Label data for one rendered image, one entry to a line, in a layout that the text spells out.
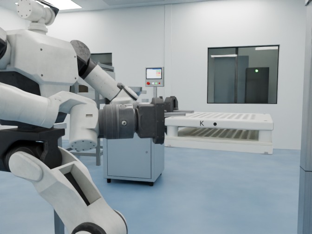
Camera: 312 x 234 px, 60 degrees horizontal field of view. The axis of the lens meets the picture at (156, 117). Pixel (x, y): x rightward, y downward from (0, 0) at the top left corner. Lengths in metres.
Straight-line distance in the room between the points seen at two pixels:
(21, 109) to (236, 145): 0.46
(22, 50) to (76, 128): 0.35
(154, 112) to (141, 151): 2.40
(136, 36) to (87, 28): 1.16
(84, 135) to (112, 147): 2.54
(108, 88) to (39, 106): 0.59
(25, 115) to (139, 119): 0.25
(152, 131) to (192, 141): 0.11
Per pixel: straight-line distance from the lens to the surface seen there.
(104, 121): 0.65
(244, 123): 0.62
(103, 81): 1.17
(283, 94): 5.72
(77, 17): 6.65
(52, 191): 0.96
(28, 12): 1.01
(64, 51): 1.00
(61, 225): 1.76
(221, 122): 0.63
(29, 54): 0.91
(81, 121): 0.66
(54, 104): 0.64
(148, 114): 0.67
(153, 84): 3.37
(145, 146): 3.04
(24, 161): 0.98
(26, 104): 0.62
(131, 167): 3.14
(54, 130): 1.01
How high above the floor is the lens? 1.03
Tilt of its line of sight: 5 degrees down
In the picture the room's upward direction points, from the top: straight up
